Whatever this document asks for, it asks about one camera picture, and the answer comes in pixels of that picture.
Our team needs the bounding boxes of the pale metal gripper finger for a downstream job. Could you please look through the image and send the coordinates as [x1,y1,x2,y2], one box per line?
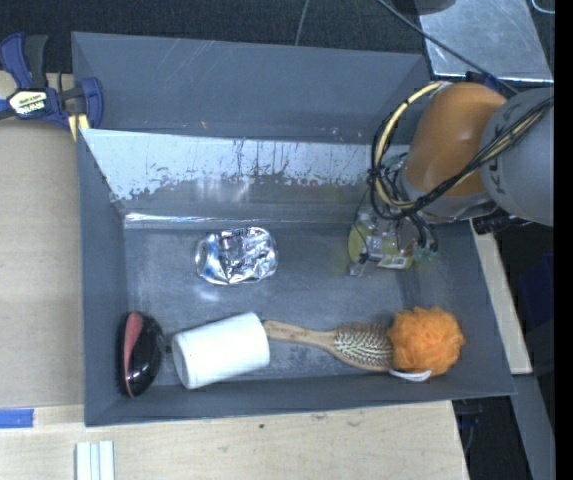
[348,255,415,277]
[348,223,393,263]

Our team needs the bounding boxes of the grey metal bin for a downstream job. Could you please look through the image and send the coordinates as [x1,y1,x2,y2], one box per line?
[70,31,519,428]

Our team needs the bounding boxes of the orange bath loofah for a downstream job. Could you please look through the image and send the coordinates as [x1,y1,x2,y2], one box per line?
[386,305,467,383]

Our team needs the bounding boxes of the wooden hairbrush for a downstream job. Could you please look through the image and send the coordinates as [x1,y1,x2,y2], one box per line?
[262,319,398,374]

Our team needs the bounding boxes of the crumpled silver foil packet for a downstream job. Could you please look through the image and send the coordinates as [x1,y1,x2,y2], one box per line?
[194,225,280,287]

